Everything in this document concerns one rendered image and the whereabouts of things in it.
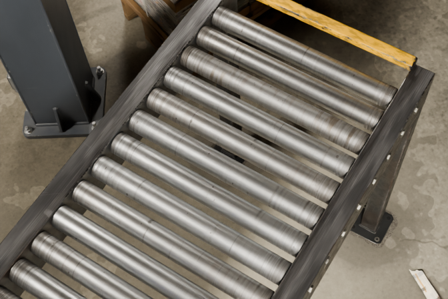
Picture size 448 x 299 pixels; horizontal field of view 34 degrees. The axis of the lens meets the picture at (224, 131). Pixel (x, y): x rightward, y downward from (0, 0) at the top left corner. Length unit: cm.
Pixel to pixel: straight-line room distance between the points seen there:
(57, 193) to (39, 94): 90
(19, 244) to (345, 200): 64
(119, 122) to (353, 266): 98
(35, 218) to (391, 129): 74
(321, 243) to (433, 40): 142
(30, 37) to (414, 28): 134
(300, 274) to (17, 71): 120
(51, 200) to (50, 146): 101
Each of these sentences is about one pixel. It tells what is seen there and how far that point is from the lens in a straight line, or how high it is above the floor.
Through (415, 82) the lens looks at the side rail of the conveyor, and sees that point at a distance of 162.
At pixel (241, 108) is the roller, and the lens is 155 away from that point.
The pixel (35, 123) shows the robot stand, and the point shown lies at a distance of 254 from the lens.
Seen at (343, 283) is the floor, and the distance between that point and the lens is 225.
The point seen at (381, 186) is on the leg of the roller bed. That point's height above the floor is 30.
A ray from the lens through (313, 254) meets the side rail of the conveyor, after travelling 142.
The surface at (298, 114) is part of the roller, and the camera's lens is 155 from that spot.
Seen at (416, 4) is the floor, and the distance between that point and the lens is 280.
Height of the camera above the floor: 213
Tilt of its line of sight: 60 degrees down
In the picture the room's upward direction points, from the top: 5 degrees counter-clockwise
